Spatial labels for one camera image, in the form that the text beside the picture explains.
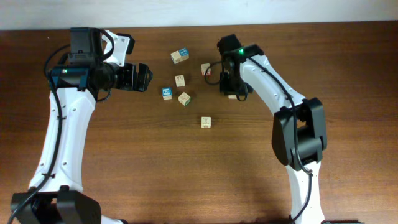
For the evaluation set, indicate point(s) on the wooden block elephant picture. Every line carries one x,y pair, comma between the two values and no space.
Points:
184,99

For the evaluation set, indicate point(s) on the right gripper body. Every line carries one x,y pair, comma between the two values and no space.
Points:
232,88

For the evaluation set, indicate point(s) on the red Q wooden block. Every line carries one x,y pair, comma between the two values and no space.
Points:
233,97

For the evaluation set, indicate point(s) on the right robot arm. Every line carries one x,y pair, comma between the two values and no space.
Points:
299,128

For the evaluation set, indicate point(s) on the plain wooden block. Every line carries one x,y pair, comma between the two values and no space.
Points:
176,57

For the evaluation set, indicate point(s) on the blue topped wooden block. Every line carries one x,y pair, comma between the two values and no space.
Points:
184,54

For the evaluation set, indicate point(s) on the wooden block red A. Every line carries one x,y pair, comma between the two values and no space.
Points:
205,69

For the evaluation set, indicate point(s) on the wooden block yellow side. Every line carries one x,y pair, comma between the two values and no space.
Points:
206,122

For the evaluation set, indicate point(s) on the blue 5 wooden block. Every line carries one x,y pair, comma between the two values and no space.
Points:
167,93

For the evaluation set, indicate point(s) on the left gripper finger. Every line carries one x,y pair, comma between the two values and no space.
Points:
144,71
142,84

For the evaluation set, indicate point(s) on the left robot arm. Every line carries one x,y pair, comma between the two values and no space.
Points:
93,61

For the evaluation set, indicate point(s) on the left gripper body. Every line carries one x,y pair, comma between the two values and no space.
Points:
125,76

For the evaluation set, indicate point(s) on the wooden block ball picture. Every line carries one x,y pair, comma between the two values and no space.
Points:
180,80

